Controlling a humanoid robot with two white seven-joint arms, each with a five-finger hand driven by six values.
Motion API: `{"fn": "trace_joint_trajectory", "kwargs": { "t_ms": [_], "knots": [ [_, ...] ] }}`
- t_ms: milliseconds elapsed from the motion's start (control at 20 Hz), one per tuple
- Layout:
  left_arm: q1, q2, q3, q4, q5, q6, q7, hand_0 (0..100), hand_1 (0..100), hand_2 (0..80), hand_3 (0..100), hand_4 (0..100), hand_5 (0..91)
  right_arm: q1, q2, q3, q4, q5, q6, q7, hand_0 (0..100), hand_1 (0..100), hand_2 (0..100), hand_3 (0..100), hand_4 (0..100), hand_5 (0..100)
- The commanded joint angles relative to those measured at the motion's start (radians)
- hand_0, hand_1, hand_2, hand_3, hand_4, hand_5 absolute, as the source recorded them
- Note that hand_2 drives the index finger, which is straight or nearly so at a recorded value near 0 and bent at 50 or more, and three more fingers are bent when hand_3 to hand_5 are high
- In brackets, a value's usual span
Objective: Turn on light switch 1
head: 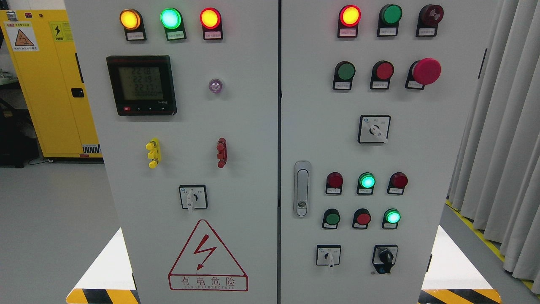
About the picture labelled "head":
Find white rotary light switch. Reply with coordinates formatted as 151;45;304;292
178;185;208;212

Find orange indicator light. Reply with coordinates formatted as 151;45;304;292
119;8;146;41

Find grey electrical control cabinet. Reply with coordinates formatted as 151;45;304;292
65;0;501;304

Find dark red indicator lower left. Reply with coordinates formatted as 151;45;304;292
325;172;343;195

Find dark red indicator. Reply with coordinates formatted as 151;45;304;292
386;172;408;195
325;172;343;195

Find small clear lamp bulb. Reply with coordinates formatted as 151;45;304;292
208;78;224;94

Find green push button lower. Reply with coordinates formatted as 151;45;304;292
321;208;341;230

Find green lit indicator lower middle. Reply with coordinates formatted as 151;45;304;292
356;172;376;195

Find white rotary selector upper right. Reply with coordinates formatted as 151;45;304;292
357;115;391;144

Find white rotary selector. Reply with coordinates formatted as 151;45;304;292
316;244;342;268
357;115;391;144

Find green push button upper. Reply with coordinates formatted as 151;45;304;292
332;60;356;91

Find red push button lower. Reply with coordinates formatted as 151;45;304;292
352;208;372;229

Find red push button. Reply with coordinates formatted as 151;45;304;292
352;208;372;229
370;60;394;90

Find white rotary selector bottom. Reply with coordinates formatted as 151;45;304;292
316;244;342;268

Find red electrical hazard sticker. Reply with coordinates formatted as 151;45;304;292
168;219;248;292

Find dark red indicator lower right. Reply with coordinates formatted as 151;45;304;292
386;172;408;195

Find green lit push button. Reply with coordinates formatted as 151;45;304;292
381;208;401;229

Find red push button upper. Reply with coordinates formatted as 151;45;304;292
370;60;394;90

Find black digital power meter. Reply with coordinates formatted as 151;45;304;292
106;54;177;116

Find red indicator light top left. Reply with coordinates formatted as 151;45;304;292
200;7;223;40

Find red lit indicator right door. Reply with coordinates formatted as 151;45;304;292
336;5;362;38

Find green indicator light top left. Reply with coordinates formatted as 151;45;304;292
160;8;186;41

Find red mushroom emergency stop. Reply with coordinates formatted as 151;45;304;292
405;58;442;90

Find green unlit indicator top right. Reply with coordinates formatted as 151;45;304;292
376;4;403;37

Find dark red buzzer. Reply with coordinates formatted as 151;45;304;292
416;4;444;37

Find grey curtain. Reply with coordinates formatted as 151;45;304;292
448;0;540;294

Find yellow safety storage cabinet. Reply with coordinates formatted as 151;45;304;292
1;10;102;158

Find silver cabinet door handle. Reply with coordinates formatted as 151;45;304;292
294;161;312;217

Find red terminal post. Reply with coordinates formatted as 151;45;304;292
216;137;228;168

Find yellow terminal post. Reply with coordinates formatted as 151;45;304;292
146;137;162;169

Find black key selector switch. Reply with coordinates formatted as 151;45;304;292
372;244;399;274

